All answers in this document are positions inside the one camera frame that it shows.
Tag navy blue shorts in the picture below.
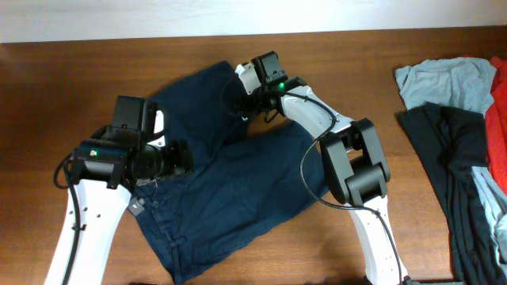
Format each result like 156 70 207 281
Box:
134 61 328 284

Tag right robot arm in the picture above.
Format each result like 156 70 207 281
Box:
232 51 411 284

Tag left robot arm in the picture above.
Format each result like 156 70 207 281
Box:
45 96 193 284

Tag black garment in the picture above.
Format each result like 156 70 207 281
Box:
397 103 506 284

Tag light grey t-shirt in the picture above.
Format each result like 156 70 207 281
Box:
395 57 497 115

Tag red garment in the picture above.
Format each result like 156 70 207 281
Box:
486 57 506 193

